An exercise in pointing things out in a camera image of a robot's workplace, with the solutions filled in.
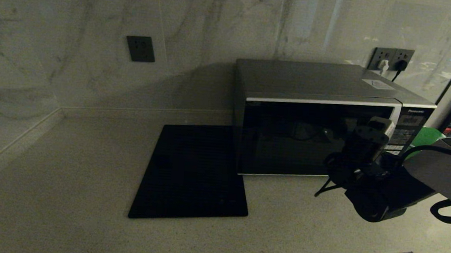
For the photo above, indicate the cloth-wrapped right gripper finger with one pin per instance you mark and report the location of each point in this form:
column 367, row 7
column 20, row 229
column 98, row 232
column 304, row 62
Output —
column 382, row 125

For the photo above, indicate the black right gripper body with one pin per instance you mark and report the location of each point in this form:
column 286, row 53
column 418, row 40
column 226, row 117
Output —
column 360, row 155

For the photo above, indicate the black glass microwave door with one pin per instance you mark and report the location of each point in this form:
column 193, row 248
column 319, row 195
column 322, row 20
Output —
column 288, row 142

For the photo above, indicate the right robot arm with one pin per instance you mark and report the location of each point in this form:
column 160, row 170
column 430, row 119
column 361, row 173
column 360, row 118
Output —
column 444, row 169

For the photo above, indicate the silver black microwave oven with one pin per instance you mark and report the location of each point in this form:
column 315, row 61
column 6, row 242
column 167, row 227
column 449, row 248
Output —
column 312, row 79

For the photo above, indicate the green plastic cutting board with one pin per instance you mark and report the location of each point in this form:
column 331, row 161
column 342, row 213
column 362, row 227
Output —
column 427, row 136

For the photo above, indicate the white power plug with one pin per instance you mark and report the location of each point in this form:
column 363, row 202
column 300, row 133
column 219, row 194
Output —
column 383, row 66

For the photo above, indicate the black glass induction cooktop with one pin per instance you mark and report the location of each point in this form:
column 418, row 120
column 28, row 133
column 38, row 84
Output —
column 190, row 171

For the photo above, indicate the double grey wall socket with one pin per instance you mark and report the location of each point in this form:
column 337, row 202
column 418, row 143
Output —
column 389, row 54

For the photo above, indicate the single black wall socket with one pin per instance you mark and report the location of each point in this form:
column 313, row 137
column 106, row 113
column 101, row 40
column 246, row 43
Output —
column 140, row 49

